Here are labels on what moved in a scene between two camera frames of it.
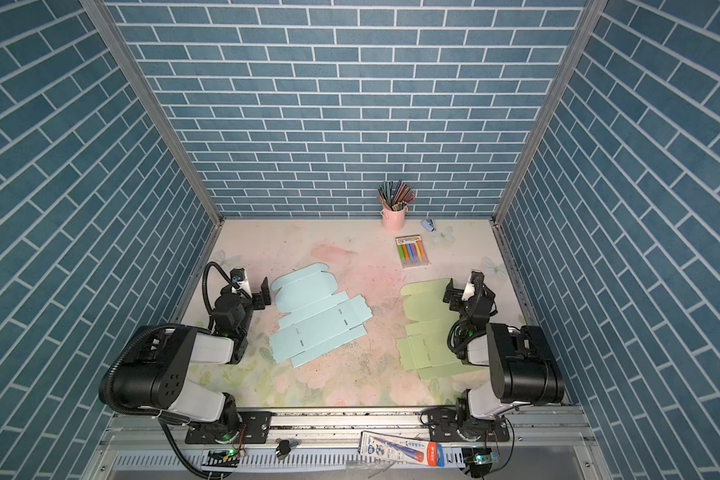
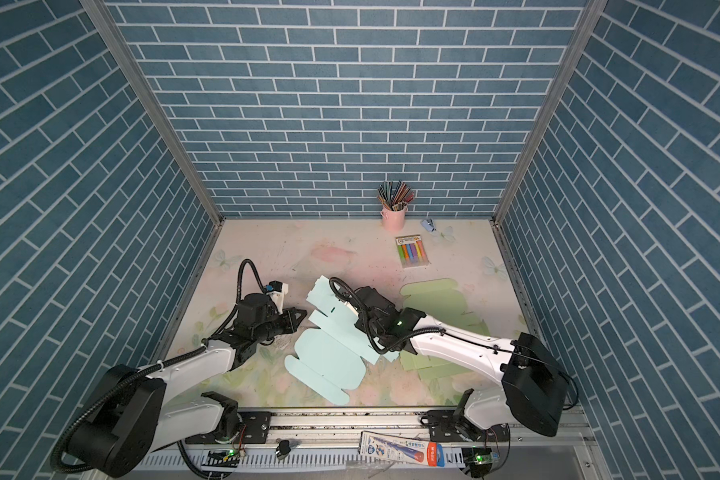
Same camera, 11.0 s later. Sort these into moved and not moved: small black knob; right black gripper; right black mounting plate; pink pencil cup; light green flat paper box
Moved: right black gripper
Not moved: right black mounting plate; pink pencil cup; small black knob; light green flat paper box
